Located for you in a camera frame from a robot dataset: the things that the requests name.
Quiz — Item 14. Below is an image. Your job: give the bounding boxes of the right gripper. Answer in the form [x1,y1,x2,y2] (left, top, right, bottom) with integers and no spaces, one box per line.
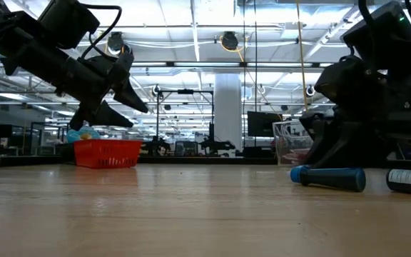
[300,55,411,168]

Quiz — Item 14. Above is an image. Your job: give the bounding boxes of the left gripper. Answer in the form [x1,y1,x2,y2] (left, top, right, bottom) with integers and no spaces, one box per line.
[54,53,150,131]

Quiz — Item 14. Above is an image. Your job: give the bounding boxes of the dark marker with blue cap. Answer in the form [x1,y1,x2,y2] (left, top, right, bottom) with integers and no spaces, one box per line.
[290,164,367,193]

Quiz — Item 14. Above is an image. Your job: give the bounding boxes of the red plastic basket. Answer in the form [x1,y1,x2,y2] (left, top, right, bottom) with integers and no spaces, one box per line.
[73,138,143,169]

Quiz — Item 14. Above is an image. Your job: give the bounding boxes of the clear plastic bin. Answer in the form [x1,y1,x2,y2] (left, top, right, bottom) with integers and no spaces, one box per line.
[271,119,315,167]

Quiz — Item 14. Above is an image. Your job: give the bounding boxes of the black tube with white label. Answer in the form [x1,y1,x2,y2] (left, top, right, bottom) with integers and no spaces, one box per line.
[385,168,411,197]

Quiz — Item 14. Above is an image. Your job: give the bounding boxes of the white column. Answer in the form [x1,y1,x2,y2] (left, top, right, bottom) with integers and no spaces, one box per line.
[213,73,243,158]

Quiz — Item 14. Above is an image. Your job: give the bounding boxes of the black background station frame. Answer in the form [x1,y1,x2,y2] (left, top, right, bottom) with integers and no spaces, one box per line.
[155,89,215,158]

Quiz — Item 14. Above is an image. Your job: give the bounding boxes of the black aluminium table frame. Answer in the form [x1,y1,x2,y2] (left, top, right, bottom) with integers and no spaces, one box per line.
[0,142,411,171]

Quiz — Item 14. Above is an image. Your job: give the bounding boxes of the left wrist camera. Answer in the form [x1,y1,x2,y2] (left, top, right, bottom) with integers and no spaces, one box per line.
[38,0,101,50]

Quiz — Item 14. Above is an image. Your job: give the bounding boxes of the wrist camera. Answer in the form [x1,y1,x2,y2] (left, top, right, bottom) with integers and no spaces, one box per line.
[340,1,411,72]
[38,0,101,50]

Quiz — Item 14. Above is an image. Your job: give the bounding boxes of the yellow cable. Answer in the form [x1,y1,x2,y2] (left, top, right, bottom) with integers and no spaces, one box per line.
[295,0,310,111]

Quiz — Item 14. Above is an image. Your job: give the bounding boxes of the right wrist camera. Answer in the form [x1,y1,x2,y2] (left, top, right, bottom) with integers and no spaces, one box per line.
[340,1,411,72]

